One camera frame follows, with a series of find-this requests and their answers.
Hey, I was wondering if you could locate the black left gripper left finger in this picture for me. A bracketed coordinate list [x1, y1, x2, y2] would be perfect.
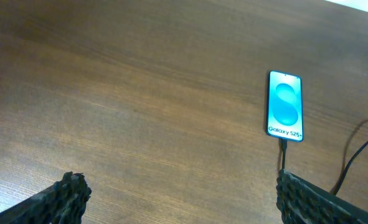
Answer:
[0, 172, 92, 224]

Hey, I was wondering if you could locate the black USB charging cable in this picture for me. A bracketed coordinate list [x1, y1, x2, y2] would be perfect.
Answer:
[280, 130, 368, 197]

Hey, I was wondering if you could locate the blue Samsung smartphone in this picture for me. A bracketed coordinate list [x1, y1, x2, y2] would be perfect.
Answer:
[265, 70, 304, 142]

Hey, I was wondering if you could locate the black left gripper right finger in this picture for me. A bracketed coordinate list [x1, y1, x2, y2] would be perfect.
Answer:
[276, 169, 368, 224]

